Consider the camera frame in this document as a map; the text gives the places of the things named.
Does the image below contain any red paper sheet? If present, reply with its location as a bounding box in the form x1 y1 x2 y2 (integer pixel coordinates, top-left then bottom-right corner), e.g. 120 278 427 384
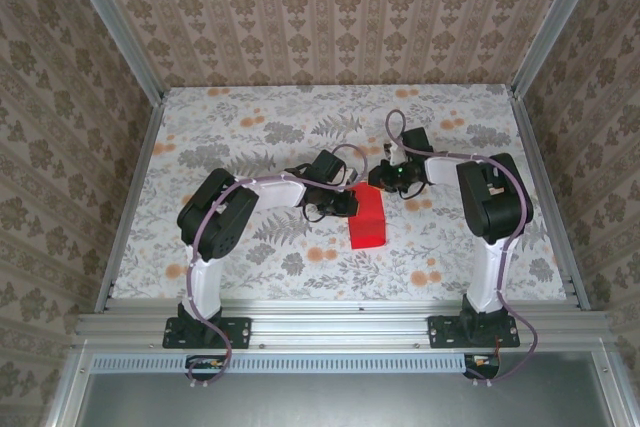
348 184 389 251

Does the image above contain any floral patterned table cover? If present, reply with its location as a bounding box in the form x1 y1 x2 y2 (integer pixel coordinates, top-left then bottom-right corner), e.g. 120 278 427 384
110 84 569 303

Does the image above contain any grey metal panel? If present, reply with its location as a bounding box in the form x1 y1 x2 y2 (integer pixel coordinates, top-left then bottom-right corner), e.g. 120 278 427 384
74 371 621 427

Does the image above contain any black connector board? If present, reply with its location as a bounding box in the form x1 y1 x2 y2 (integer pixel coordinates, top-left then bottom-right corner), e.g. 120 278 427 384
185 354 227 382
463 352 501 381

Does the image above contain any black right gripper wire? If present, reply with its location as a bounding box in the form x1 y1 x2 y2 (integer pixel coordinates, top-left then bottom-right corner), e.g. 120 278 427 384
397 179 429 200

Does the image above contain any black gripper wire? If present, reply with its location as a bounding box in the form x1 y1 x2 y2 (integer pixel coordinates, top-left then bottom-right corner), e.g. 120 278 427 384
301 202 334 224
397 179 429 200

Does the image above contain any black left gripper wire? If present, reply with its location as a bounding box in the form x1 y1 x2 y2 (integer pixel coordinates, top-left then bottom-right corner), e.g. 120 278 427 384
301 202 334 224

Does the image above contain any aluminium frame cross rail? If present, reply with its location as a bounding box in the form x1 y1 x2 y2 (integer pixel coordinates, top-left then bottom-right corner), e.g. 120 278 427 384
72 298 614 350

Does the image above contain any aluminium table side rail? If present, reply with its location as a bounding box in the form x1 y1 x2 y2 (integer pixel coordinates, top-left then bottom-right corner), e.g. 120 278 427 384
94 94 167 313
507 89 592 312

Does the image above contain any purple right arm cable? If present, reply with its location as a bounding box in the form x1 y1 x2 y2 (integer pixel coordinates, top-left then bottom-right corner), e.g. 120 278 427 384
384 109 539 388

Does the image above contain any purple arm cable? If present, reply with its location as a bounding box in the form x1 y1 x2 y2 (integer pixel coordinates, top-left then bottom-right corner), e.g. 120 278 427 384
185 143 362 391
384 109 539 388

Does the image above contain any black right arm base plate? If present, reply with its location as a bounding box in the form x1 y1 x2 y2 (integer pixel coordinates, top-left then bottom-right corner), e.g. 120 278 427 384
428 315 521 349

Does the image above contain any grey slotted cable duct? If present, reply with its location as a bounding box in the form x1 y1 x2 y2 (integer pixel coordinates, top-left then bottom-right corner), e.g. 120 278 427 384
92 352 469 374

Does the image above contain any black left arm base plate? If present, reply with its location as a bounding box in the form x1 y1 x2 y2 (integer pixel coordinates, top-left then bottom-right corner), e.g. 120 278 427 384
162 315 252 349

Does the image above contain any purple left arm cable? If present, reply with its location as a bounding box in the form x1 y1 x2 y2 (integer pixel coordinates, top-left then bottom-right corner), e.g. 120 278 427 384
185 143 362 391

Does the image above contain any aluminium frame post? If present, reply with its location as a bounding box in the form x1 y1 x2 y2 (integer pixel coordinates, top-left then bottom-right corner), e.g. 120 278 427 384
63 0 167 104
510 0 609 98

